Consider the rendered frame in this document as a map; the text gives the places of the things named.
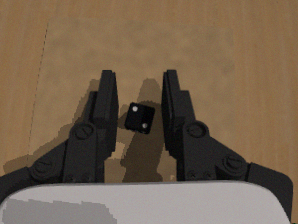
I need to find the tan mat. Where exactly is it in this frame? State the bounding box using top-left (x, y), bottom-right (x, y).
top-left (27, 17), bottom-right (235, 183)

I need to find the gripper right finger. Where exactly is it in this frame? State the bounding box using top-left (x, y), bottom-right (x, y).
top-left (161, 69), bottom-right (293, 224)

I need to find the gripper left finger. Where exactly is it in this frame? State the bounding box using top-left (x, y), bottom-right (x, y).
top-left (0, 70), bottom-right (119, 205)

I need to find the black die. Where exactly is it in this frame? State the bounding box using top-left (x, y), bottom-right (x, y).
top-left (124, 102), bottom-right (155, 134)

